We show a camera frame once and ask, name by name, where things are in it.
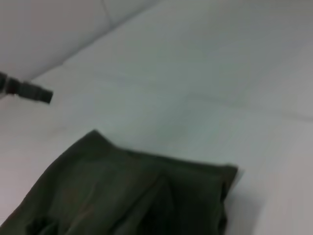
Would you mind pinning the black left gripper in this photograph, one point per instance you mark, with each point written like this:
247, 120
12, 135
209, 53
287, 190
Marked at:
9, 84

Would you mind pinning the dark green FREE t-shirt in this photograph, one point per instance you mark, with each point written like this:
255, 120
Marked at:
122, 195

